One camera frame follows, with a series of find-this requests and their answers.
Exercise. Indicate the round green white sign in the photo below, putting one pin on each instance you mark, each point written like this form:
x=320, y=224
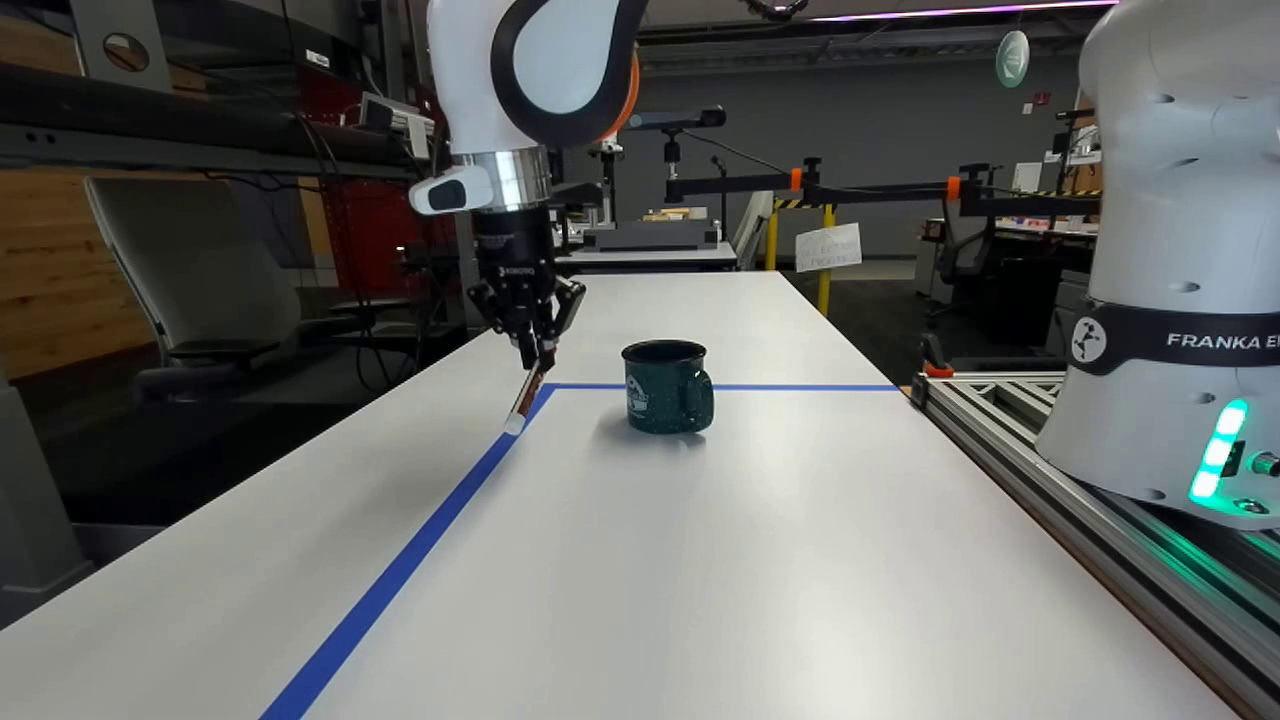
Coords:
x=1013, y=58

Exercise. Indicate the grey background table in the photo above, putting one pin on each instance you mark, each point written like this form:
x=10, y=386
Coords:
x=653, y=253

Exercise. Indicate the wooden panel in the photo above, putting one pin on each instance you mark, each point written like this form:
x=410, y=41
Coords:
x=52, y=280

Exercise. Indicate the red cabinet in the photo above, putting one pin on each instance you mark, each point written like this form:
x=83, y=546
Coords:
x=361, y=224

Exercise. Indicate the black shelf beam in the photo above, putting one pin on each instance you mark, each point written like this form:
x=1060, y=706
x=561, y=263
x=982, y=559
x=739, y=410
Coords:
x=132, y=124

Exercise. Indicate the long blue tape strip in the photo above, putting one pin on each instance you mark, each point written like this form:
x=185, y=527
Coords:
x=403, y=573

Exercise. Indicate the white chair back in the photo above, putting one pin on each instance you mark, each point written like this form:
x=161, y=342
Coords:
x=202, y=265

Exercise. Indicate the marker with orange cap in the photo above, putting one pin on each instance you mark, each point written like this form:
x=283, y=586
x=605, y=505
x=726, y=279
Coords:
x=525, y=402

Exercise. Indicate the aluminium profile base frame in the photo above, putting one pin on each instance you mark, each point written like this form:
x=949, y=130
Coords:
x=1067, y=464

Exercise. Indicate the short yellow post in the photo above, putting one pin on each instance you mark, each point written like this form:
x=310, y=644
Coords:
x=775, y=245

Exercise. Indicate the tall yellow post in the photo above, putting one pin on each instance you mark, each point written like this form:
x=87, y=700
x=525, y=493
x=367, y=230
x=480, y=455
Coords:
x=826, y=294

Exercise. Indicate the black camera stand pole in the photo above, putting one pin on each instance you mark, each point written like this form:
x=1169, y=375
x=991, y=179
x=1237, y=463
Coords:
x=673, y=164

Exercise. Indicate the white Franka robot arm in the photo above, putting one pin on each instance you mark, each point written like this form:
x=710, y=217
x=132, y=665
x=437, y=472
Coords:
x=1172, y=201

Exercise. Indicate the black stereo camera bar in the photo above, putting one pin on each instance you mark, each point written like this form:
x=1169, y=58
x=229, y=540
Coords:
x=692, y=119

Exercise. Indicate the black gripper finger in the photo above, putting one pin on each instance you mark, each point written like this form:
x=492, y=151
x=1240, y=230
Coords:
x=505, y=318
x=561, y=312

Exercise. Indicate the white paper sign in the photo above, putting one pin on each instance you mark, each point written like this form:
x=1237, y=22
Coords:
x=829, y=248

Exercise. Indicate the short blue tape strip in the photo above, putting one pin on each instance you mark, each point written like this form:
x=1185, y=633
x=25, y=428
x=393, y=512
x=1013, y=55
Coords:
x=803, y=386

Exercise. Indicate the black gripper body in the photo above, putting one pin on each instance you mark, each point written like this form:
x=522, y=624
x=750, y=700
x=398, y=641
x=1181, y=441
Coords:
x=519, y=253

